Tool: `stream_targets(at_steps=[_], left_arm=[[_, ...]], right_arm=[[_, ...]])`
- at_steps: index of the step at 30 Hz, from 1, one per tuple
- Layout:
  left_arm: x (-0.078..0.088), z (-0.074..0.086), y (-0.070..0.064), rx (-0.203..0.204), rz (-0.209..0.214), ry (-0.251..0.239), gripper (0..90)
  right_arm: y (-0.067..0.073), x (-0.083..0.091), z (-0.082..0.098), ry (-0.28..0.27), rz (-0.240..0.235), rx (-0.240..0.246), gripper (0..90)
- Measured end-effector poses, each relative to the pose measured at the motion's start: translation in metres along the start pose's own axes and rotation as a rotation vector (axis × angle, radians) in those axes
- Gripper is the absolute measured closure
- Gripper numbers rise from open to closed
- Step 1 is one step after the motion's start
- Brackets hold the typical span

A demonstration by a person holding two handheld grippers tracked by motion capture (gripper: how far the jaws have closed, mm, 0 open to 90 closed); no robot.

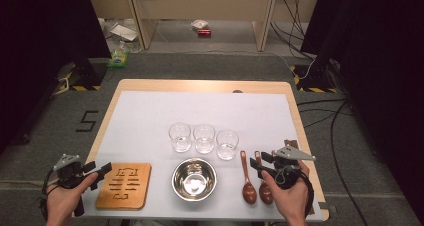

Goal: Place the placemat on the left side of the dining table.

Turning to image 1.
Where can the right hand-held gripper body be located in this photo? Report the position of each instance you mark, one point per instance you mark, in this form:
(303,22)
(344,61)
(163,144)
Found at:
(288,172)

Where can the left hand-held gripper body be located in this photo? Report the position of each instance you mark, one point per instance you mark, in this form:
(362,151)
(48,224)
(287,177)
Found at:
(68,172)

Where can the wooden coaster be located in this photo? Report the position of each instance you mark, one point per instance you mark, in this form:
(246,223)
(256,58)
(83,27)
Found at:
(106,194)

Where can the brown wooden spoon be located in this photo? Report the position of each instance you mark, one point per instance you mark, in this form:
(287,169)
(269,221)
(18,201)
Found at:
(249,192)
(266,193)

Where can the stainless steel bowl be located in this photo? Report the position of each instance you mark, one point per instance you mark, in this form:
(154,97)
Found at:
(181,186)

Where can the person's right hand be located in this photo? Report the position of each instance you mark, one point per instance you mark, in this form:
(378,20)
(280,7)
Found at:
(291,202)

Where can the person's left hand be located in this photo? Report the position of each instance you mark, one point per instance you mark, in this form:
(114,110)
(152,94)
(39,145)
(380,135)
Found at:
(63,202)

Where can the clear glass cup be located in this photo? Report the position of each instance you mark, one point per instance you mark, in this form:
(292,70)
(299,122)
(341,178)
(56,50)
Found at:
(227,145)
(204,139)
(180,137)

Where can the black stand base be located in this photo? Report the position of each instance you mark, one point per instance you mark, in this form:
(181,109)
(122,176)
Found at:
(86,74)
(316,76)

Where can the green wet wipes packet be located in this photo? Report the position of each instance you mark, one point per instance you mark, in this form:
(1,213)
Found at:
(118,58)

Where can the black curtain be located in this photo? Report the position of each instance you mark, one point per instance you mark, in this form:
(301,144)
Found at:
(383,69)
(40,52)

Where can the white flat box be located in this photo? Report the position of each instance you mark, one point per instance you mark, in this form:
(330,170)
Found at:
(124,32)

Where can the small red box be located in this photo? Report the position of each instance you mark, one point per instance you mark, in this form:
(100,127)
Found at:
(204,33)

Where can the beige wooden desk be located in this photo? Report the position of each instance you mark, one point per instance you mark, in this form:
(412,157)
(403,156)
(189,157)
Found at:
(142,29)

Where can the white crumpled bag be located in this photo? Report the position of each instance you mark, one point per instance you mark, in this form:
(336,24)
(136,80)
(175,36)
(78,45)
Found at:
(200,24)

